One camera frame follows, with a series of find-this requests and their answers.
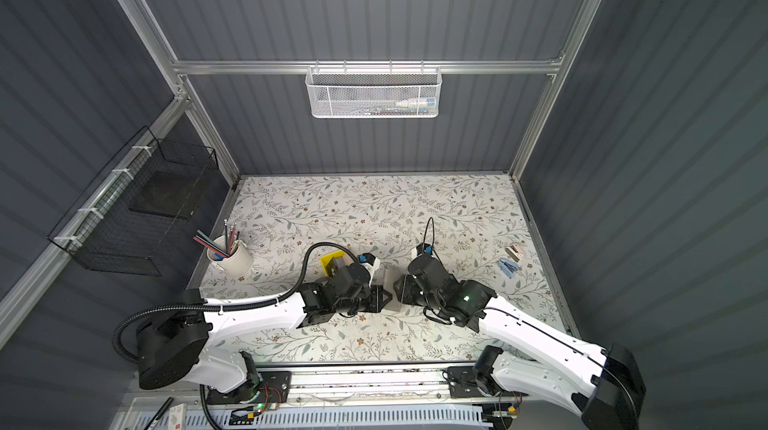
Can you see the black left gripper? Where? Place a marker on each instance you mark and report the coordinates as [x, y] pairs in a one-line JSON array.
[[378, 302]]

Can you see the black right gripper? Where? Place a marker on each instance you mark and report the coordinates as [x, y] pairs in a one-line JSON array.
[[403, 289]]

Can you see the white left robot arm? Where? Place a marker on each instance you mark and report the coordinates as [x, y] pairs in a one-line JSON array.
[[181, 344]]

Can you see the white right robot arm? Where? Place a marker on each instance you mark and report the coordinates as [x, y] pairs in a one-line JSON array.
[[603, 386]]

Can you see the yellow plastic tray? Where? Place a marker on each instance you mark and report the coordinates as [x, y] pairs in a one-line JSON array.
[[332, 262]]

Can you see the blue small clip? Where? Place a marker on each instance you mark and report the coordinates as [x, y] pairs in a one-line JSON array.
[[508, 267]]

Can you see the pink white small clip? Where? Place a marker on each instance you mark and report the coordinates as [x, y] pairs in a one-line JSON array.
[[515, 252]]

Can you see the white pen cup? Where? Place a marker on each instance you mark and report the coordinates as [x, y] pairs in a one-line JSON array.
[[237, 264]]

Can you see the coloured pens in cup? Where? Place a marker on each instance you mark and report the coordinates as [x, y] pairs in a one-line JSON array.
[[223, 246]]

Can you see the white tube in basket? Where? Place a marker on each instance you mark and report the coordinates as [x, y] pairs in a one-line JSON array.
[[418, 103]]

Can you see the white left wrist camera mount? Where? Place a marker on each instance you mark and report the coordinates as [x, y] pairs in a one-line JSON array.
[[371, 263]]

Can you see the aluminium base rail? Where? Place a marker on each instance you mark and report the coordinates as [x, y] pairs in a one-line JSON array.
[[372, 382]]

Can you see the white slotted cable duct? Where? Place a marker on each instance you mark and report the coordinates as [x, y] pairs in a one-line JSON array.
[[442, 416]]

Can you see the white wire mesh basket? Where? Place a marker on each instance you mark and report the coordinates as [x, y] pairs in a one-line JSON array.
[[370, 95]]

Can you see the black wire basket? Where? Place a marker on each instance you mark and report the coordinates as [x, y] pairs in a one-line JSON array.
[[132, 221]]

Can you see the aluminium frame post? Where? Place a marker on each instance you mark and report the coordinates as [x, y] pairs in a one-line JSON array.
[[162, 53]]

